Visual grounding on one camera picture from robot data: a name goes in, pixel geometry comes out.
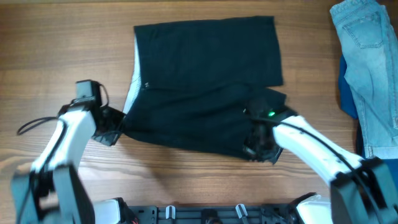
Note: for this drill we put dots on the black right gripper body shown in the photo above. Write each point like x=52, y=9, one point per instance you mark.
x=262, y=150

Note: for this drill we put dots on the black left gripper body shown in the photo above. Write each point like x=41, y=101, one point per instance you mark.
x=109, y=129

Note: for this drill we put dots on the black shorts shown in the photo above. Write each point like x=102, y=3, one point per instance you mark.
x=196, y=78

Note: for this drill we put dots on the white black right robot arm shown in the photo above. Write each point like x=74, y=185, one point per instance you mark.
x=361, y=190

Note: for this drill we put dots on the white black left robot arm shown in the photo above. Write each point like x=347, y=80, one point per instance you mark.
x=51, y=192

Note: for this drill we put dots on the light blue jeans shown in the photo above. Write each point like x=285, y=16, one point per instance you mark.
x=369, y=46

